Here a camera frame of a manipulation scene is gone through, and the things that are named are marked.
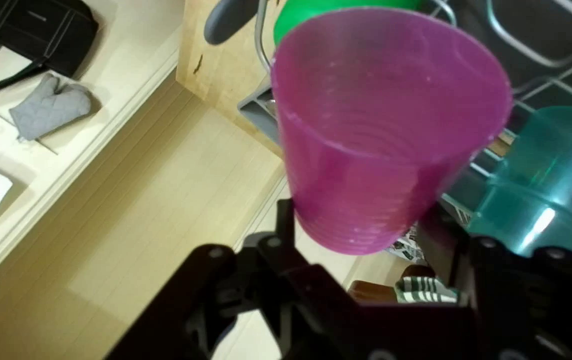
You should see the grey plastic spatula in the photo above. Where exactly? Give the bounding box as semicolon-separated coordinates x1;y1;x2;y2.
204;0;263;47

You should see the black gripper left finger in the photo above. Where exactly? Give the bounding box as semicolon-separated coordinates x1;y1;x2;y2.
104;198;395;360

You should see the grey oven mitt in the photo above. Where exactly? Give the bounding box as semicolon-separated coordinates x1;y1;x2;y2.
9;73;103;142

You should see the black handbag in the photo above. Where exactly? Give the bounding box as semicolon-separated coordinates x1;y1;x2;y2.
0;0;100;102

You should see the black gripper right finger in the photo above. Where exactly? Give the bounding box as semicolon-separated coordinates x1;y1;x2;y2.
418;205;572;360

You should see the pink plastic cup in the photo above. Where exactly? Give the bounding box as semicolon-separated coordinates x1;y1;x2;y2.
271;7;515;258

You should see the green plastic cup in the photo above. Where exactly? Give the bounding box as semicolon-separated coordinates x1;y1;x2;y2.
272;0;429;47

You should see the teal translucent plastic cup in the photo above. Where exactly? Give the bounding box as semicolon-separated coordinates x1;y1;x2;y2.
443;106;572;258

